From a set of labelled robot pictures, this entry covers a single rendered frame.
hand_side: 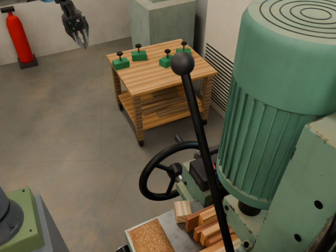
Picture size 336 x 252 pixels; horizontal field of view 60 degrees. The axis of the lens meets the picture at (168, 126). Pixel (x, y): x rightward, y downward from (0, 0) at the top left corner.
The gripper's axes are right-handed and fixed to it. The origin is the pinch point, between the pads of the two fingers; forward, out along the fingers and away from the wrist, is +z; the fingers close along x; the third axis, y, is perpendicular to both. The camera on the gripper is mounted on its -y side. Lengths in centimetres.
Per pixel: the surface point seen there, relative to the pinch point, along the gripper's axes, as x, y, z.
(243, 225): 22, 89, 15
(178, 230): 9, 77, 27
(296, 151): 26, 99, -16
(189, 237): 11, 79, 28
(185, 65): 17, 85, -25
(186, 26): 85, -138, 65
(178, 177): 16, 54, 34
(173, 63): 16, 84, -25
